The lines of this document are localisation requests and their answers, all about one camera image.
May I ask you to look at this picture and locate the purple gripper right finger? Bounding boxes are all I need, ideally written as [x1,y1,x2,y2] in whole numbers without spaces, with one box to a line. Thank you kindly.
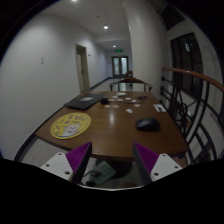
[132,141,184,186]

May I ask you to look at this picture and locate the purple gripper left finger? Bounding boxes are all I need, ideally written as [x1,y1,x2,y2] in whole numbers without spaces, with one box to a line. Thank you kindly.
[39,141,93,185]

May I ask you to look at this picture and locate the round yellow mouse pad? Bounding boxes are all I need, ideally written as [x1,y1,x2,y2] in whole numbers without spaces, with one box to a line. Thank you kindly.
[50,112,91,140]

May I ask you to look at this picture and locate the black computer mouse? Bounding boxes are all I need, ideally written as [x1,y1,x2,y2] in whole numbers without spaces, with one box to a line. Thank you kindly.
[136,118,160,132]

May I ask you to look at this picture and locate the green object under table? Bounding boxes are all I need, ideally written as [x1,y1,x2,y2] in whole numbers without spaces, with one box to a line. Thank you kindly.
[90,161,116,185]

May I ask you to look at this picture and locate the black laptop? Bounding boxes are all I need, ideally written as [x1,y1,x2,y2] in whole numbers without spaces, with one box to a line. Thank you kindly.
[65,94,105,110]

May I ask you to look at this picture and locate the small black box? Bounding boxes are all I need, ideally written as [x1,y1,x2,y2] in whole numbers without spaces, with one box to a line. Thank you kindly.
[100,97,109,105]

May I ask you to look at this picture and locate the wooden chair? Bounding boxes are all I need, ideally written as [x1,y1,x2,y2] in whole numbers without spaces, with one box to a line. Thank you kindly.
[109,77,153,92]

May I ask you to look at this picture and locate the double glass door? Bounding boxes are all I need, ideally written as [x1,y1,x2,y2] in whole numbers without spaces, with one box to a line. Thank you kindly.
[112,56,128,77]

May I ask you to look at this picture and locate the wooden stair handrail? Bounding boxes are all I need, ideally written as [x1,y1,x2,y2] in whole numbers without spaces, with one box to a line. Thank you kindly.
[162,67,224,93]

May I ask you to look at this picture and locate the side door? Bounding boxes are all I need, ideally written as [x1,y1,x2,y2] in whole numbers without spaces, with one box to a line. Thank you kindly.
[76,45,90,93]

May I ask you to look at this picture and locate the dark window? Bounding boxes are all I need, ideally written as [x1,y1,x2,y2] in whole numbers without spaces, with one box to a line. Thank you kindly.
[171,33,203,97]

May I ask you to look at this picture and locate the green exit sign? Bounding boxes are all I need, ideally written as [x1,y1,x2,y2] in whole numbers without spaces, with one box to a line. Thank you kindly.
[115,49,123,53]

